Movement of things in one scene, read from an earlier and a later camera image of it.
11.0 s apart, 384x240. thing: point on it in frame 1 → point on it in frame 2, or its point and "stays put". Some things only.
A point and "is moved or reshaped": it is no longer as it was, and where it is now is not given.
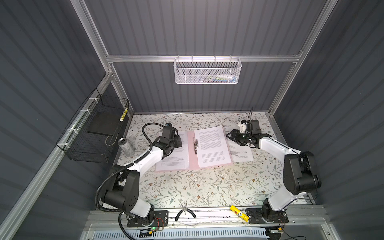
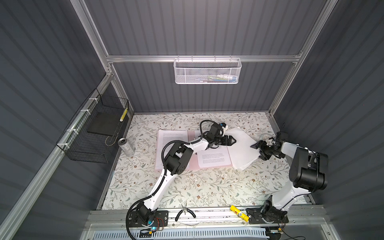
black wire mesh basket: (93, 134) stays put
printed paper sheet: (239, 153) is moved or reshaped
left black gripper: (177, 139) → (229, 143)
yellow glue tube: (235, 210) stays put
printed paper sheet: (213, 148) stays put
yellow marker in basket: (123, 115) stays put
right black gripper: (235, 135) → (263, 144)
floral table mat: (253, 184) stays put
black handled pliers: (184, 208) stays put
